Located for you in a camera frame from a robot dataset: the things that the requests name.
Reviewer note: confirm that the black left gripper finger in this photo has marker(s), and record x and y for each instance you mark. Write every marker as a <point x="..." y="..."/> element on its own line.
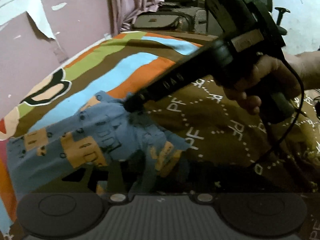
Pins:
<point x="96" y="179"/>

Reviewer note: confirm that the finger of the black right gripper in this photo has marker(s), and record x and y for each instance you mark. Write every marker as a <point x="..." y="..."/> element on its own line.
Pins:
<point x="182" y="73"/>

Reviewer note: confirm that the blue patterned children's pants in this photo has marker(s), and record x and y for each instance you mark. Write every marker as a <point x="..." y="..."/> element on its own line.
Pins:
<point x="99" y="133"/>

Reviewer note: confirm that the person's right forearm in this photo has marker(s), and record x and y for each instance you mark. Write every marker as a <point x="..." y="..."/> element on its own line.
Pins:
<point x="306" y="65"/>

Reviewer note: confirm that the person's right hand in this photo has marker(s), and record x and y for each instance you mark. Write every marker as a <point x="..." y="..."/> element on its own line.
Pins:
<point x="269" y="73"/>

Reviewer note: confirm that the grey black bag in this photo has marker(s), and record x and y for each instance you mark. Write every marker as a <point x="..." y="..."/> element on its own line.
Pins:
<point x="191" y="19"/>

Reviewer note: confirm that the colourful striped bed sheet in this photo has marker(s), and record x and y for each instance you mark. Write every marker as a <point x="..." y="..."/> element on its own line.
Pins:
<point x="240" y="178"/>

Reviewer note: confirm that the mauve curtain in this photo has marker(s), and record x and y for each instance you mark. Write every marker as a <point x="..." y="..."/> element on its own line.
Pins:
<point x="125" y="12"/>

